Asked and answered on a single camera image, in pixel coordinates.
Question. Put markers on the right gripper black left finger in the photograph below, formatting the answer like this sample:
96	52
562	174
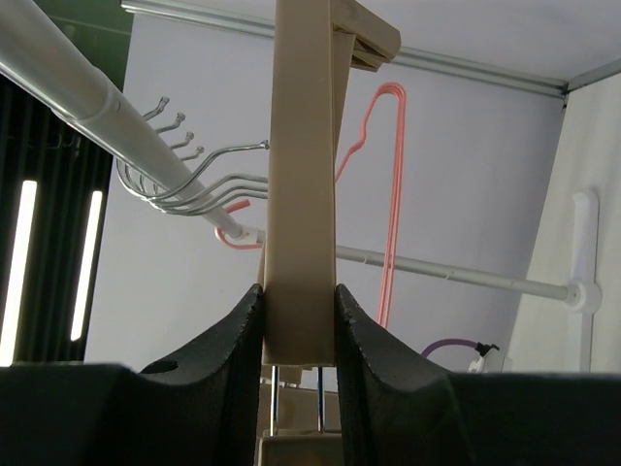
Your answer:
198	405

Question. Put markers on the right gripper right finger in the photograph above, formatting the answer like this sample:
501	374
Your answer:
399	408

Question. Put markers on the tan clip hanger angled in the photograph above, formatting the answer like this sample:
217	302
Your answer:
194	189

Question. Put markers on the silver clothes rack rail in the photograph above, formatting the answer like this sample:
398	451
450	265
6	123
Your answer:
38	57

